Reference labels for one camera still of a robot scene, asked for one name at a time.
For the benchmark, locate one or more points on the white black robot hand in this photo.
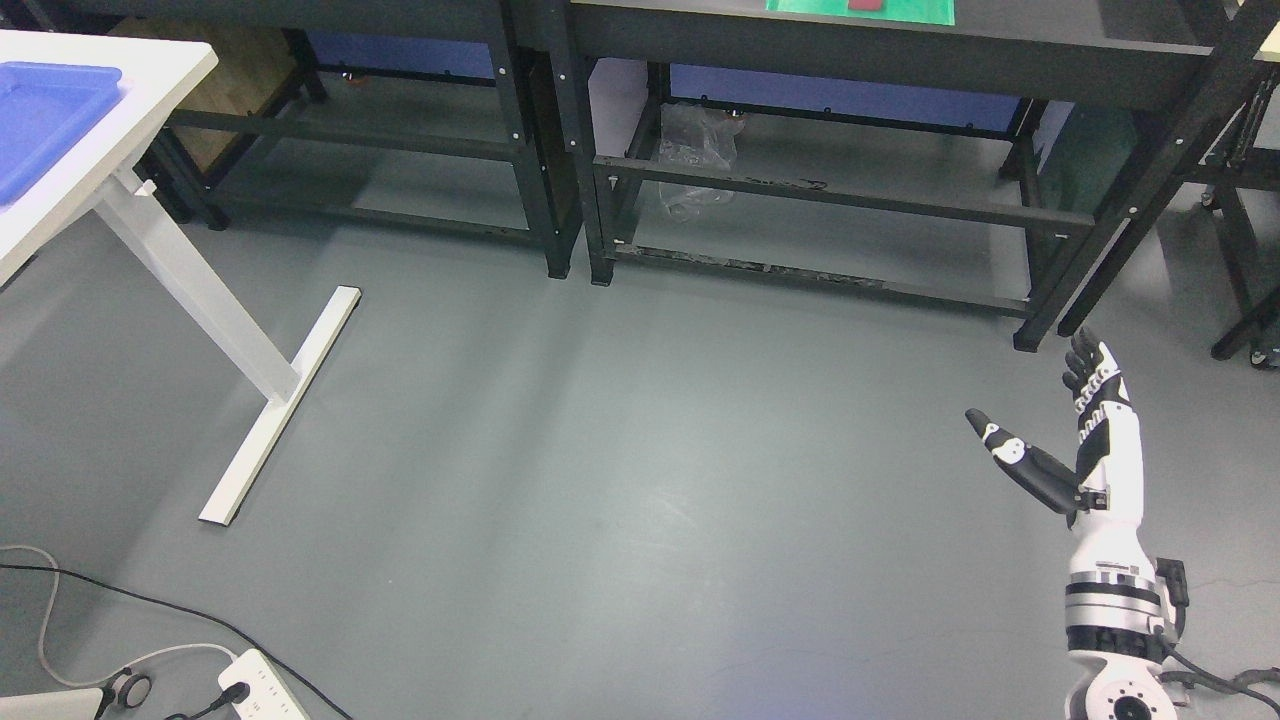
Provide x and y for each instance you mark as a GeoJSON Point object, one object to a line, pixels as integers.
{"type": "Point", "coordinates": [1102, 495]}

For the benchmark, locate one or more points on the green tray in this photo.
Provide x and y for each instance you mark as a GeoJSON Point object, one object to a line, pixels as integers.
{"type": "Point", "coordinates": [933, 13]}

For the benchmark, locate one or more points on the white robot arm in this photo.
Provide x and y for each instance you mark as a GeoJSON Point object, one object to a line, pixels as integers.
{"type": "Point", "coordinates": [1118, 625]}

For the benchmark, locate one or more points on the black metal shelf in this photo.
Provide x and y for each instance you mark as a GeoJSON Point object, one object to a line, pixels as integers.
{"type": "Point", "coordinates": [433, 115]}
{"type": "Point", "coordinates": [1068, 123]}

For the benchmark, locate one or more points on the white table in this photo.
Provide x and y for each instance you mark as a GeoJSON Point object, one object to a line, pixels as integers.
{"type": "Point", "coordinates": [98, 175]}

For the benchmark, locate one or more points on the black metal shelf left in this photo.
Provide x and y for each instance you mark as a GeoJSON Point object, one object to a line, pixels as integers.
{"type": "Point", "coordinates": [433, 115]}

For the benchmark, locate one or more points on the blue tray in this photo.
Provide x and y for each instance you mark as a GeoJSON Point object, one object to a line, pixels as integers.
{"type": "Point", "coordinates": [46, 108]}

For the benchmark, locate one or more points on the white power strip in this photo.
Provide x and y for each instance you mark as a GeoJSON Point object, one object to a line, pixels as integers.
{"type": "Point", "coordinates": [268, 696]}

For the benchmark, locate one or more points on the clear plastic bag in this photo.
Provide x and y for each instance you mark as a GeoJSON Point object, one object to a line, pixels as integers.
{"type": "Point", "coordinates": [699, 138]}

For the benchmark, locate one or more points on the black metal shelf right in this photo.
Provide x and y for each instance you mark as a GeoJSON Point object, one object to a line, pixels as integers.
{"type": "Point", "coordinates": [1068, 123]}

